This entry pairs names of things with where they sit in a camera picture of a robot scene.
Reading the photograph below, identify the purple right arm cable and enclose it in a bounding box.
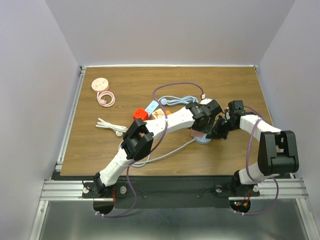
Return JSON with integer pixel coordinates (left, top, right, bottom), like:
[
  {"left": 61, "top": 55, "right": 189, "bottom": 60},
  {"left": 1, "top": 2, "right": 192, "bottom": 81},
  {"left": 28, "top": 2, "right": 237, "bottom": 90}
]
[{"left": 233, "top": 104, "right": 280, "bottom": 216}]

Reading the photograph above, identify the light blue round power strip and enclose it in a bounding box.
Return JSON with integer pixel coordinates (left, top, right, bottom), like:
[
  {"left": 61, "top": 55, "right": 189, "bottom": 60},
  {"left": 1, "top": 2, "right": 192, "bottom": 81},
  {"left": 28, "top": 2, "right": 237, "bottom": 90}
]
[{"left": 131, "top": 95, "right": 199, "bottom": 168}]

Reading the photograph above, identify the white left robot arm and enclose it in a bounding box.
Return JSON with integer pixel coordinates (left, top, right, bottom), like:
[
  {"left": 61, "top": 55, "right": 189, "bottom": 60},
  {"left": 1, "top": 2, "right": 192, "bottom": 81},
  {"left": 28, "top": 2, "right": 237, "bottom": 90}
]
[{"left": 93, "top": 100, "right": 222, "bottom": 197}]

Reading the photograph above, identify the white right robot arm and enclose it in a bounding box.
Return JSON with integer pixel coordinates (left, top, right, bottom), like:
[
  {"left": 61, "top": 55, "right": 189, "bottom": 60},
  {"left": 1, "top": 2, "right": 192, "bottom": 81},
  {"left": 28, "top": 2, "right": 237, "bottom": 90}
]
[{"left": 212, "top": 112, "right": 300, "bottom": 195}]

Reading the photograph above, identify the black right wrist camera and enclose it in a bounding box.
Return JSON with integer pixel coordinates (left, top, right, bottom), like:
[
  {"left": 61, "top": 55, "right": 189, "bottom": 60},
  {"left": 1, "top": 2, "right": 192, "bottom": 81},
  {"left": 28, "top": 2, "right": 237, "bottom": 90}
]
[{"left": 228, "top": 100, "right": 246, "bottom": 116}]

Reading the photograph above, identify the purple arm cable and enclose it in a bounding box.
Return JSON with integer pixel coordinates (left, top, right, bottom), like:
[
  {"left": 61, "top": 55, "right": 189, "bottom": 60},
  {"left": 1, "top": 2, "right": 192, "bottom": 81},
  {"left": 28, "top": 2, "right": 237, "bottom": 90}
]
[
  {"left": 233, "top": 104, "right": 280, "bottom": 216},
  {"left": 94, "top": 82, "right": 207, "bottom": 218}
]

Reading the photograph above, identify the pink cube socket adapter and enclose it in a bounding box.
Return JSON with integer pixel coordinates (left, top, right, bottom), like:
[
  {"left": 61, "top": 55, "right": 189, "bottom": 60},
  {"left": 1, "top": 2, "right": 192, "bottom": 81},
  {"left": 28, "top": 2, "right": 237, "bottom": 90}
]
[{"left": 191, "top": 130, "right": 204, "bottom": 138}]

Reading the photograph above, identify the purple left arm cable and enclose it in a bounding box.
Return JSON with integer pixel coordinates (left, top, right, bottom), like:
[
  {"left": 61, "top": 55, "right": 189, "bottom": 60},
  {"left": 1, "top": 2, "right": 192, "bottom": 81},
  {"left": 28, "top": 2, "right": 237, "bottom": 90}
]
[{"left": 94, "top": 82, "right": 207, "bottom": 218}]

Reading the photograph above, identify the pink round power strip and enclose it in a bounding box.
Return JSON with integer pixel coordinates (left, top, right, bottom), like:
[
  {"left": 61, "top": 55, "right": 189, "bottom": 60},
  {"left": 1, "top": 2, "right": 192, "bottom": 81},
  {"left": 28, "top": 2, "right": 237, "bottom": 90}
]
[{"left": 91, "top": 77, "right": 116, "bottom": 108}]

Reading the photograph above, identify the red cube adapter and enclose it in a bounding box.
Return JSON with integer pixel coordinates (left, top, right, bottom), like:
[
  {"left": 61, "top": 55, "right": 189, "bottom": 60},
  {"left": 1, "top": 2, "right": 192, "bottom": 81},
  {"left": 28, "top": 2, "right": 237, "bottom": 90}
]
[{"left": 132, "top": 108, "right": 149, "bottom": 121}]

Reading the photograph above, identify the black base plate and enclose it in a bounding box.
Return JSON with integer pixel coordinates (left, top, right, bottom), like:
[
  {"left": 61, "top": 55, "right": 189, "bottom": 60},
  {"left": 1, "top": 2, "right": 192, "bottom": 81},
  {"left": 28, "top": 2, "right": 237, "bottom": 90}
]
[{"left": 82, "top": 175, "right": 260, "bottom": 209}]

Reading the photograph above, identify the light blue flat adapter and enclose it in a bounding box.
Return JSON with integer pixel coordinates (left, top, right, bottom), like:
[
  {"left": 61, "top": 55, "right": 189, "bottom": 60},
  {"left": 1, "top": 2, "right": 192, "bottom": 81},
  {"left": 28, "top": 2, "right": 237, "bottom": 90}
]
[{"left": 145, "top": 100, "right": 159, "bottom": 116}]

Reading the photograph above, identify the pink patterned cube adapter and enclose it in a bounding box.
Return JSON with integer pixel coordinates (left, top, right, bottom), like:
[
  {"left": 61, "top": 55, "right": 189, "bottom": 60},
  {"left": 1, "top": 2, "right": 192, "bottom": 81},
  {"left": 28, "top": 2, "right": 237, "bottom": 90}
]
[{"left": 151, "top": 108, "right": 165, "bottom": 120}]

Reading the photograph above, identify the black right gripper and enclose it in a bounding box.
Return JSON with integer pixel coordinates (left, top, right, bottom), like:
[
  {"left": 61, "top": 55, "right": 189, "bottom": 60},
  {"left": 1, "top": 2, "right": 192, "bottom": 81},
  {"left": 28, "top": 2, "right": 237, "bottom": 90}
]
[{"left": 206, "top": 115, "right": 238, "bottom": 140}]

